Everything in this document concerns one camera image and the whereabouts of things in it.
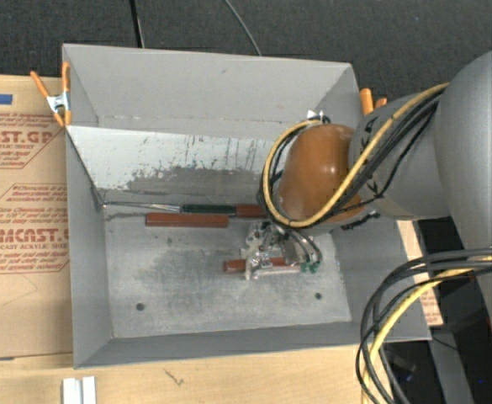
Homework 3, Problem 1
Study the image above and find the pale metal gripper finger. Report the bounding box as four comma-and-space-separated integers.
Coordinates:
244, 265, 273, 282
240, 245, 272, 266

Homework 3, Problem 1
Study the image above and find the short red-brown block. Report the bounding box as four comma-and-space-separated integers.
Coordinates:
222, 257, 287, 274

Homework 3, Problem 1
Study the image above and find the grey metal bin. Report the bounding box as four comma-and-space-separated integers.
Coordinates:
61, 43, 433, 370

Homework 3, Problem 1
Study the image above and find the long red-brown flat block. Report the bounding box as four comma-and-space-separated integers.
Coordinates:
145, 212, 230, 229

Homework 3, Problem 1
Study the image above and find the brown cardboard board red print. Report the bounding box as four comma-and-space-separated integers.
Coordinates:
0, 72, 445, 362

